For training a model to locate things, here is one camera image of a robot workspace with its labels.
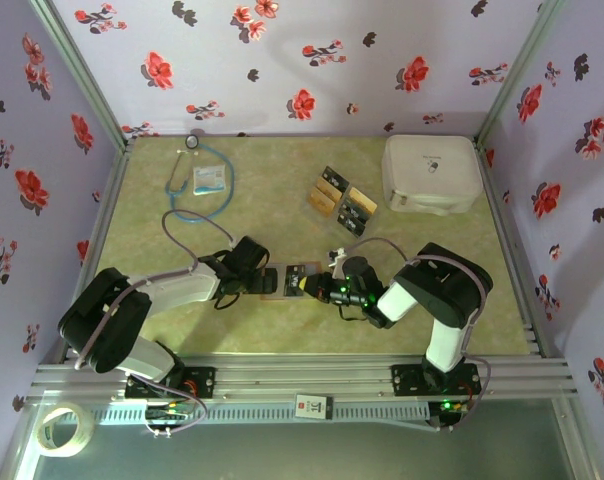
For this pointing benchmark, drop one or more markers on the clear tape roll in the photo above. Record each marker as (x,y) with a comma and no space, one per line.
(47,440)

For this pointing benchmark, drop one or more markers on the aluminium frame beam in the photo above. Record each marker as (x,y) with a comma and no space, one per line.
(307,380)

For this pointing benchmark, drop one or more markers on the aluminium table edge rail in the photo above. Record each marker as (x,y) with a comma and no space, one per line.
(511,250)
(98,250)

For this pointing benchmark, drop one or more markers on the small white label box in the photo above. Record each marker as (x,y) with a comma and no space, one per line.
(312,406)

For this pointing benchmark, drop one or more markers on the aluminium frame post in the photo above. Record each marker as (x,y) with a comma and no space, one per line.
(518,75)
(83,75)

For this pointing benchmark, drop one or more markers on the blue stethoscope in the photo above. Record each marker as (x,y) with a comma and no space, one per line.
(192,141)

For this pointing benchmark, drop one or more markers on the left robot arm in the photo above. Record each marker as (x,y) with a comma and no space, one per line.
(182,290)

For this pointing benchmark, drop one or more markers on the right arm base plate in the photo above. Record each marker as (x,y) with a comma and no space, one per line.
(407,380)

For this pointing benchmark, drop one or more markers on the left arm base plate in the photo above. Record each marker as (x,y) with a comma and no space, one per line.
(202,382)

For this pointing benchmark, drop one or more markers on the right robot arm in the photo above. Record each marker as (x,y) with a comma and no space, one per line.
(442,285)

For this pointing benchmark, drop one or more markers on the white blue sachet packet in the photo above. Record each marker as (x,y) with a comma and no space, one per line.
(208,180)

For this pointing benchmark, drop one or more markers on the white zipped medical case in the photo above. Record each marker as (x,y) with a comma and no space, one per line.
(432,170)

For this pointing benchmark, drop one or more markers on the gold credit card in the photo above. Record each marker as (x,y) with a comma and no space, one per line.
(328,189)
(364,201)
(322,203)

